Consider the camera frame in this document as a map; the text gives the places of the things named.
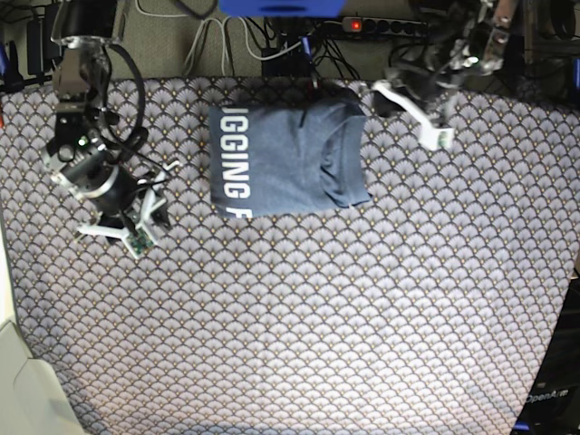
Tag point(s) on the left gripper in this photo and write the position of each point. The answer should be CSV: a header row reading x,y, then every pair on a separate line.
x,y
432,91

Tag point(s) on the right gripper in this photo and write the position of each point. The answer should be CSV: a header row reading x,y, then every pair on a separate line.
x,y
91,172

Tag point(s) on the blue T-shirt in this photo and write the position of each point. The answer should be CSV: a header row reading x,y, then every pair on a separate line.
x,y
277,160

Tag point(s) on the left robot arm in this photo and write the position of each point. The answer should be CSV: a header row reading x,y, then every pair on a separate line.
x,y
469,40

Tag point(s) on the black power strip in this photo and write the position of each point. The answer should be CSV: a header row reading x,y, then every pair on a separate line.
x,y
384,27

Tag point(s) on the red black clamp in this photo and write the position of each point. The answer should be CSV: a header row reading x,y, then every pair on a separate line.
x,y
315,91

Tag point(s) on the blue plastic box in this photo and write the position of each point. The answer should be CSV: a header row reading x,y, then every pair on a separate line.
x,y
281,8

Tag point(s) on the fan patterned table cloth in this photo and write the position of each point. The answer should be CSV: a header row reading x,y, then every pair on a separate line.
x,y
428,310

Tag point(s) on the black OpenArm case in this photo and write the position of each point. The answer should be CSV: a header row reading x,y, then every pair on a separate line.
x,y
552,406

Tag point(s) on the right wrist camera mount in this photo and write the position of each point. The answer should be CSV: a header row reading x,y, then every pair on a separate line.
x,y
132,210

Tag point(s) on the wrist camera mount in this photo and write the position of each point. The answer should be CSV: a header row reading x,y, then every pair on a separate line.
x,y
132,210
387,102

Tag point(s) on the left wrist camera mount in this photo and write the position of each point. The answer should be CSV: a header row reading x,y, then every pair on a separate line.
x,y
387,102

